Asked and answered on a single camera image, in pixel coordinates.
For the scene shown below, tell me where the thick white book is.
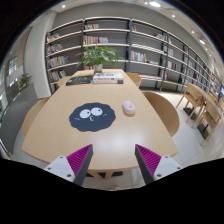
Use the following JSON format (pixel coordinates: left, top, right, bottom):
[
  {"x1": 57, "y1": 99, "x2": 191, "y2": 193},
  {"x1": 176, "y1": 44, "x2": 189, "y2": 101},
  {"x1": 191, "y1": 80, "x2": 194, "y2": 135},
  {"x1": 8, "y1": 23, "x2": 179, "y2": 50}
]
[{"x1": 92, "y1": 79, "x2": 125, "y2": 85}]

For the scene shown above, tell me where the dark cloud-shaped mouse pad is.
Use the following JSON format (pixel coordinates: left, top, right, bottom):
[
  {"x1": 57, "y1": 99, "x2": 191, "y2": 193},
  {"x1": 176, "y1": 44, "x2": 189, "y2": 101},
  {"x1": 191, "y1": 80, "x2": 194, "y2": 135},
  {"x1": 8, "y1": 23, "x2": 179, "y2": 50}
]
[{"x1": 68, "y1": 102, "x2": 117, "y2": 133}]

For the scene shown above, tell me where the black book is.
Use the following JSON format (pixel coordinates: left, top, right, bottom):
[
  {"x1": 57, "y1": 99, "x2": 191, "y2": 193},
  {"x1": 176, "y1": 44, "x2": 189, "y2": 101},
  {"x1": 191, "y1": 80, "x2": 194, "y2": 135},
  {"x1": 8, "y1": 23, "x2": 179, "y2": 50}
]
[{"x1": 65, "y1": 75, "x2": 94, "y2": 87}]

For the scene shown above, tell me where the pink computer mouse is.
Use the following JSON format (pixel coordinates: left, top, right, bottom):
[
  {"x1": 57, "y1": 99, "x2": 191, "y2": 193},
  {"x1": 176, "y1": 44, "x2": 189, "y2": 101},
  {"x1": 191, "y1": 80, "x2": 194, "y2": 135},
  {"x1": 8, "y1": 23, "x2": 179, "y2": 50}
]
[{"x1": 121, "y1": 100, "x2": 137, "y2": 116}]

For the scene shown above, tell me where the green potted plant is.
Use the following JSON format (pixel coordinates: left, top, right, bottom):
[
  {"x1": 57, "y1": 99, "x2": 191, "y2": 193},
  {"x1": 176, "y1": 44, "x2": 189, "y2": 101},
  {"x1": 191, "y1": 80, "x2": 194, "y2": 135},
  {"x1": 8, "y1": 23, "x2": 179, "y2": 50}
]
[{"x1": 75, "y1": 44, "x2": 125, "y2": 73}]

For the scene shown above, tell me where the small green plant on counter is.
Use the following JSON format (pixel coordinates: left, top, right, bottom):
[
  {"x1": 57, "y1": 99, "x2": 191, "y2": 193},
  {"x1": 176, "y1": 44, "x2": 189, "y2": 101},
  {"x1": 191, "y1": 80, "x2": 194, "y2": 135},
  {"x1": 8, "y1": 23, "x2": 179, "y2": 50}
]
[{"x1": 19, "y1": 73, "x2": 34, "y2": 90}]

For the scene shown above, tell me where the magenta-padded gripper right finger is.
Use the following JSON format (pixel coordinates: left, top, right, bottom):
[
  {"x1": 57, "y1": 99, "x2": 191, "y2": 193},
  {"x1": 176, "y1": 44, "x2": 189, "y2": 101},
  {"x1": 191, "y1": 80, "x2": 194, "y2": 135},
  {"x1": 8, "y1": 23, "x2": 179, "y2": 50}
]
[{"x1": 134, "y1": 143, "x2": 184, "y2": 185}]

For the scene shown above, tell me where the group of ceiling lights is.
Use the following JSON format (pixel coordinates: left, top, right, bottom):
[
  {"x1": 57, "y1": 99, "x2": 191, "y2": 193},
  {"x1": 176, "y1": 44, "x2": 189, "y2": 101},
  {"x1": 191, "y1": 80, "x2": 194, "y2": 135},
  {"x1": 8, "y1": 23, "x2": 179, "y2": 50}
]
[{"x1": 59, "y1": 0, "x2": 208, "y2": 46}]

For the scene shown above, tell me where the group of wooden slat chairs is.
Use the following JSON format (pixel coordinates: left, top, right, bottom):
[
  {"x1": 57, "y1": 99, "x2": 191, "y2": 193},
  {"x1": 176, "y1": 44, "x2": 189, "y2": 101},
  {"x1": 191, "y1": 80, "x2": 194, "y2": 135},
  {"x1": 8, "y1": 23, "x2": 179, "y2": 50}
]
[{"x1": 175, "y1": 82, "x2": 224, "y2": 146}]

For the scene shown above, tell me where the grey bookshelf unit with books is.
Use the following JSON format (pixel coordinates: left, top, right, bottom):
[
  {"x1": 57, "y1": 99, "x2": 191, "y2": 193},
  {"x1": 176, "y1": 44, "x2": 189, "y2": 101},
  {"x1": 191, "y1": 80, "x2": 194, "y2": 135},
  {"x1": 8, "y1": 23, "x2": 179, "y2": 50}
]
[{"x1": 44, "y1": 16, "x2": 224, "y2": 98}]

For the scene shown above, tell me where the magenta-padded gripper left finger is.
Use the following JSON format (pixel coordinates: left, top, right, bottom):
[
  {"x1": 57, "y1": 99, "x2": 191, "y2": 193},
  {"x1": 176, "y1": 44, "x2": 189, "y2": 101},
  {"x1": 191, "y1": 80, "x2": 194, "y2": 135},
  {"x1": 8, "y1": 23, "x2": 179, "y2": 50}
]
[{"x1": 43, "y1": 143, "x2": 94, "y2": 187}]

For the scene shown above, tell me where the white illustrated book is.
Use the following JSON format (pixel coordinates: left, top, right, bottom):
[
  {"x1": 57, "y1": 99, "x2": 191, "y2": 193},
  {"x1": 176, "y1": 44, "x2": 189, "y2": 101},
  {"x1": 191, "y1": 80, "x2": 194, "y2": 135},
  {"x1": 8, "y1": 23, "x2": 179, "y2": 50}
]
[{"x1": 92, "y1": 72, "x2": 125, "y2": 81}]

